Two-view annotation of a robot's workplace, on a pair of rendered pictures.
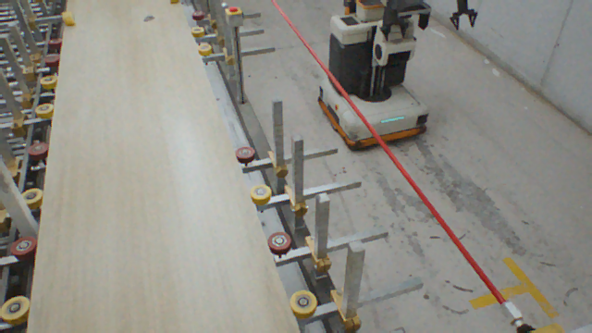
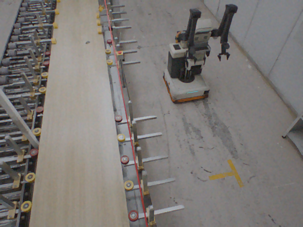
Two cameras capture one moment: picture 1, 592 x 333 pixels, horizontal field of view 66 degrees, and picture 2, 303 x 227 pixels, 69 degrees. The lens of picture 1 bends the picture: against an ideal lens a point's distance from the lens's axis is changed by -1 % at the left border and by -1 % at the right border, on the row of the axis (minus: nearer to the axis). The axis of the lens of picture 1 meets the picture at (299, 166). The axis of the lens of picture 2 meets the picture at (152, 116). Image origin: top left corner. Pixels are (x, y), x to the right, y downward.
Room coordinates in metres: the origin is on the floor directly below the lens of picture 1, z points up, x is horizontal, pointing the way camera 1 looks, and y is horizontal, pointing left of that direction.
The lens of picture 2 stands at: (0.06, -0.28, 2.72)
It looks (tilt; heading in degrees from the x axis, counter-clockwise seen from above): 50 degrees down; 6
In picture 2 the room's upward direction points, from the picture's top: straight up
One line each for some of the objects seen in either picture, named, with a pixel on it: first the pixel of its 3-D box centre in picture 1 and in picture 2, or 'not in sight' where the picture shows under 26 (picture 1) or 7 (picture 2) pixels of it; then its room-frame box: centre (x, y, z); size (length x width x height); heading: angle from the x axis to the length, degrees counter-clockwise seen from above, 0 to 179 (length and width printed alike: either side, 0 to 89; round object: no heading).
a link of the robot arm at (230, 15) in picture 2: not in sight; (227, 25); (2.61, -0.90, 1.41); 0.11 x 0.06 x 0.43; 109
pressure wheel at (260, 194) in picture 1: (261, 201); (121, 139); (1.26, 0.15, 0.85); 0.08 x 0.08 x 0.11
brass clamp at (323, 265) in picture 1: (317, 253); (139, 163); (1.04, -0.06, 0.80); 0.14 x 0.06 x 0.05; 19
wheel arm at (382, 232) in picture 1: (332, 246); (146, 160); (1.08, -0.12, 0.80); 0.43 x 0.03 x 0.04; 109
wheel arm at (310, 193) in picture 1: (309, 193); (141, 137); (1.32, -0.04, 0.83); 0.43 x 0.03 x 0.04; 109
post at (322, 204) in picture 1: (320, 245); (139, 161); (1.02, -0.07, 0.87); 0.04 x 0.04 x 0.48; 19
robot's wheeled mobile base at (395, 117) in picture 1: (371, 105); (185, 82); (2.98, -0.54, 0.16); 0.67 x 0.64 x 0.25; 19
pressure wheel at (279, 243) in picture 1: (279, 250); (125, 161); (1.02, 0.07, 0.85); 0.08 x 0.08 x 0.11
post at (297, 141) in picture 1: (297, 186); (135, 136); (1.26, 0.01, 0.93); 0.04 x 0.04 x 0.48; 19
